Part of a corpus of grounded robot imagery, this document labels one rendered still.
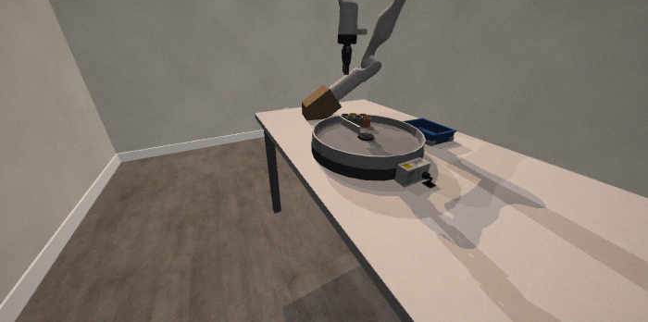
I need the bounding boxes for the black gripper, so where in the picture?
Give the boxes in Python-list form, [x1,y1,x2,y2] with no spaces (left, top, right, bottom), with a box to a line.
[338,34,357,75]

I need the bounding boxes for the blue square tray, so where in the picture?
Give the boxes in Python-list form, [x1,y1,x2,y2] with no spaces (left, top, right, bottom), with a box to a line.
[403,118,456,146]

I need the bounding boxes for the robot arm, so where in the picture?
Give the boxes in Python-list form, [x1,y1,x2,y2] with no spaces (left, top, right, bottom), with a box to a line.
[329,0,405,101]

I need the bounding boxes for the grey round turning table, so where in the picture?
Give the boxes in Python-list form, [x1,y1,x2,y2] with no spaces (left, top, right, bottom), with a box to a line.
[311,115,437,188]

